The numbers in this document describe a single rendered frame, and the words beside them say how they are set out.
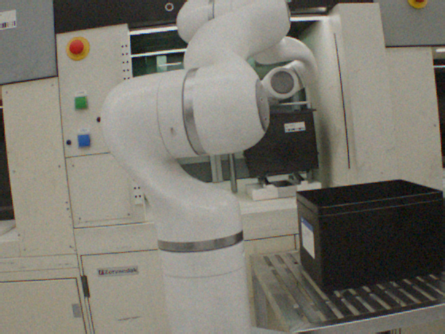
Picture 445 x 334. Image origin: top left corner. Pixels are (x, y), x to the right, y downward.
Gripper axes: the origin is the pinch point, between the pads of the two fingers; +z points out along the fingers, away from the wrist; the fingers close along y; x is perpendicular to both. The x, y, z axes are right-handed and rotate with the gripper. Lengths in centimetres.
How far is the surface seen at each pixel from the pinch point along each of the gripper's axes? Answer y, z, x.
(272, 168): -2.9, -8.6, -23.6
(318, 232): -1, -71, -32
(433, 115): 44, -26, -12
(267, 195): -5.1, -9.2, -31.3
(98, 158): -49, -31, -15
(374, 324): 5, -91, -45
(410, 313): 12, -90, -44
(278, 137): -0.2, -9.1, -14.7
